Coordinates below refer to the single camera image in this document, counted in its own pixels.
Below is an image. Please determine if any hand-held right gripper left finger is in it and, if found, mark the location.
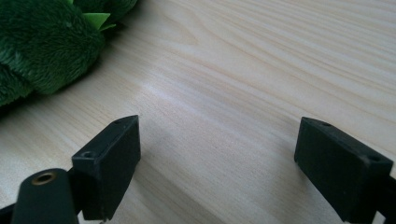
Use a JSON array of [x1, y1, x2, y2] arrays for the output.
[[71, 114, 142, 222]]

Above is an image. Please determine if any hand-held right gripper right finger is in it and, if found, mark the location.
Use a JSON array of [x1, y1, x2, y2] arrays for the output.
[[293, 116, 395, 224]]

